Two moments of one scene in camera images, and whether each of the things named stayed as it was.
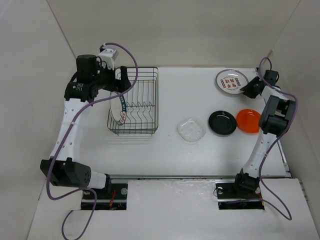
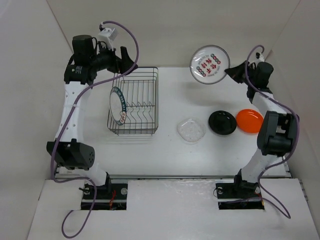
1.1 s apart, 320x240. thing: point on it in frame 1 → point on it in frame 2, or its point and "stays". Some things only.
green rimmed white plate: (118, 108) stays
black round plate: (222, 122) stays
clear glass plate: (191, 130) stays
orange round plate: (248, 120) stays
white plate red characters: (230, 81) → (208, 64)
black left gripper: (120, 85) → (125, 64)
